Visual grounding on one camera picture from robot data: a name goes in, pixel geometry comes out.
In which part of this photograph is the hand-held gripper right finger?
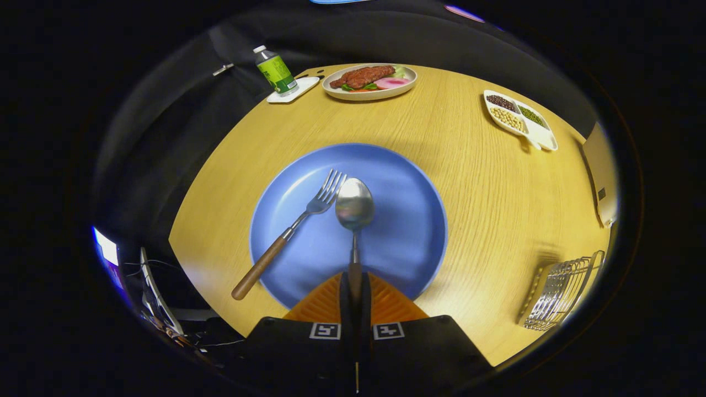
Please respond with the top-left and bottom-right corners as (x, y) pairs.
(357, 272), (491, 395)

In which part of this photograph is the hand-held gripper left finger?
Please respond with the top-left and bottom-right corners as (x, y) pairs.
(245, 272), (356, 395)

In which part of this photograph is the wooden handle fork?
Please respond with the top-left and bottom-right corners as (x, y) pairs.
(232, 169), (348, 301)

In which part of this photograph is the wooden handle spoon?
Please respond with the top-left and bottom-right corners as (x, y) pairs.
(335, 178), (376, 309)

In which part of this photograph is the blue plate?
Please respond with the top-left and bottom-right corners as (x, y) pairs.
(249, 143), (448, 309)

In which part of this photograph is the white stand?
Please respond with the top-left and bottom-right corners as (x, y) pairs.
(139, 247), (185, 336)

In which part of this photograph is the beige food plate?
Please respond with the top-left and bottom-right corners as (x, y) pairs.
(322, 63), (418, 101)

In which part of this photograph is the white square coaster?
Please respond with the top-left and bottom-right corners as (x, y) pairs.
(266, 76), (320, 104)

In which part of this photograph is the brown steak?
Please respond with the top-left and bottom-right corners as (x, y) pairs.
(329, 65), (396, 90)

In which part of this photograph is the pile of yellow soybeans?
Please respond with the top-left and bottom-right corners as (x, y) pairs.
(490, 107), (525, 132)

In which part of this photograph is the computer monitor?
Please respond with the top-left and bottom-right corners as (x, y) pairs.
(93, 226), (125, 290)

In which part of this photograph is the green label drink bottle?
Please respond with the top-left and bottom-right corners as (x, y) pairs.
(253, 45), (299, 97)

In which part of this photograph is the white divided dish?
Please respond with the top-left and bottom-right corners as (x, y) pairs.
(483, 90), (559, 152)

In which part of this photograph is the pile of green beans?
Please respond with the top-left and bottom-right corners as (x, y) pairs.
(518, 105), (548, 129)

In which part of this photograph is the white toaster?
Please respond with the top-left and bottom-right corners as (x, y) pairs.
(582, 122), (618, 228)

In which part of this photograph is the metal wire cutlery basket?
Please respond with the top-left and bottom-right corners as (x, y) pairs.
(517, 250), (606, 331)

